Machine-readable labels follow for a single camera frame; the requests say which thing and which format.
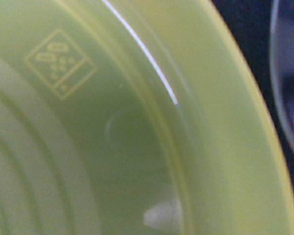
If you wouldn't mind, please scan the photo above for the silver metal spoon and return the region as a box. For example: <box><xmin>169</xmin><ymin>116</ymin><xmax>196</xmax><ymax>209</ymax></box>
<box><xmin>269</xmin><ymin>0</ymin><xmax>294</xmax><ymax>153</ymax></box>

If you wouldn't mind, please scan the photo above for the yellow plastic plate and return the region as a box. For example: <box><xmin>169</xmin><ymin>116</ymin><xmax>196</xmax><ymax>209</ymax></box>
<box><xmin>0</xmin><ymin>0</ymin><xmax>294</xmax><ymax>235</ymax></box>

